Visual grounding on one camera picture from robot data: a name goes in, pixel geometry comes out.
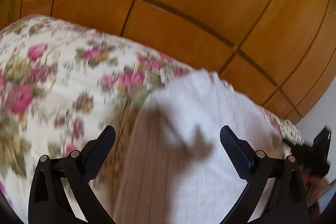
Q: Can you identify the white knitted garment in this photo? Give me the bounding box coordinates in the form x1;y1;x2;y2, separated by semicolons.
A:
113;70;288;223

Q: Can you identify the floral bedspread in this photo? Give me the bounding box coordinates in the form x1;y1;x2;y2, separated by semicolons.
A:
1;15;303;223

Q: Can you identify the person's right hand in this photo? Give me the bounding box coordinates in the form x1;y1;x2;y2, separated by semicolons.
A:
299;165;329;209

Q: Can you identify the wooden wardrobe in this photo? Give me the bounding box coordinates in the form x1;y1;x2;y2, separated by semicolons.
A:
1;0;335;123

